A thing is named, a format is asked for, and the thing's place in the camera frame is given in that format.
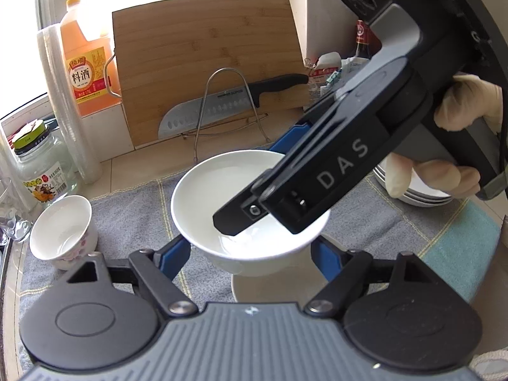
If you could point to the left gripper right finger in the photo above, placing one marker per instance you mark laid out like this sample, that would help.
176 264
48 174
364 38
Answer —
397 312

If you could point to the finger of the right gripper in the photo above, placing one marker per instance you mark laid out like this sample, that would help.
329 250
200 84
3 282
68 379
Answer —
345 109
246 214

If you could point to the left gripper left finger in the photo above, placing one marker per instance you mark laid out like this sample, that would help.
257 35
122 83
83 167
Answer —
103 312

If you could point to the large white floral bowl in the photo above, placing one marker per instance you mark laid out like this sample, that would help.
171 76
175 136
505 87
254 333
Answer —
263 248

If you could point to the small white floral bowl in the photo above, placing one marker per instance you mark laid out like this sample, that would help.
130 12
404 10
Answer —
64 233

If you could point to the plain white shallow bowl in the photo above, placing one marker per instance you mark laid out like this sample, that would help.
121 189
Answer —
289 277

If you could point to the right hand in glove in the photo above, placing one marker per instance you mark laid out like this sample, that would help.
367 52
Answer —
468 99

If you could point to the dark soy sauce bottle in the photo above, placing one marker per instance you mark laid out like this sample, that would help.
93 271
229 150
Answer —
367 44

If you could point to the red white seasoning packet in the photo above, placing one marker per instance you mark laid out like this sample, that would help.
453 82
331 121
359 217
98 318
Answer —
321 73

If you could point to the white plastic food bag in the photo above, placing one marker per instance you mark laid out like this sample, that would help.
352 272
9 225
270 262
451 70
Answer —
349 67

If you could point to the grey checked table mat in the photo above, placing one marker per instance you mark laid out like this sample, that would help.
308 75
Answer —
457 240

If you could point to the bottom white plate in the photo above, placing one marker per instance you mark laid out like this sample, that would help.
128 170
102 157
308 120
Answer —
411 200

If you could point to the top white floral plate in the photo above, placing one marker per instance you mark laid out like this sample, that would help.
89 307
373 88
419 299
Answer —
381 167

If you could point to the glass mug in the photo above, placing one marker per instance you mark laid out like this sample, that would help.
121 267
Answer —
15 223

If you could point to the bamboo cutting board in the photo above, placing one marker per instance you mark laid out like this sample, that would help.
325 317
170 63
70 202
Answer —
171 51

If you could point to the stack of plastic cups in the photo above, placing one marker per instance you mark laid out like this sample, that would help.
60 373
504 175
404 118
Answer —
64 105

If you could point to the clear glass jar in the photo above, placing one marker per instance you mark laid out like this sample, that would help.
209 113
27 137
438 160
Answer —
44 164

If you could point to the orange cooking wine bottle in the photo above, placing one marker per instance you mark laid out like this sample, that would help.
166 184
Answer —
87 38

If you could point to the metal wire rack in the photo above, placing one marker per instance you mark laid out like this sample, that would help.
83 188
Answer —
233 96

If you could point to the black handled santoku knife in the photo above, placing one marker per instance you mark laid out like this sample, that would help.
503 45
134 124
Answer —
185 116

